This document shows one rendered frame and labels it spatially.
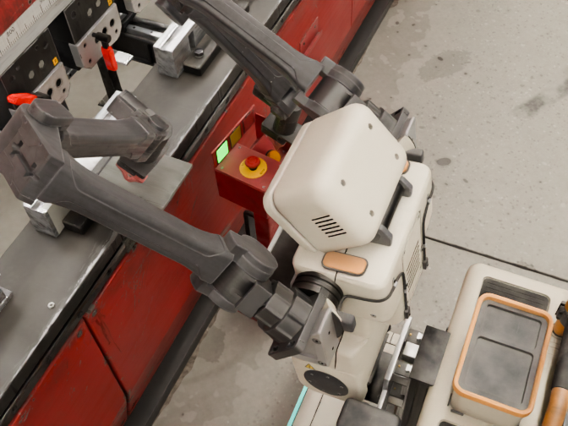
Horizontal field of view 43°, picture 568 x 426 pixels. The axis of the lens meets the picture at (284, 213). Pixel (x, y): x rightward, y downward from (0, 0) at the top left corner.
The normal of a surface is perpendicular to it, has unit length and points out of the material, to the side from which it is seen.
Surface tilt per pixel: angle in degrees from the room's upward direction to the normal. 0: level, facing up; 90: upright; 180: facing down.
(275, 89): 70
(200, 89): 0
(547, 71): 0
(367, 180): 48
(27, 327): 0
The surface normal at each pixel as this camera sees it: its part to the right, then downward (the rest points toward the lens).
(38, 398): 0.91, 0.31
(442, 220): -0.04, -0.59
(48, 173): 0.33, 0.55
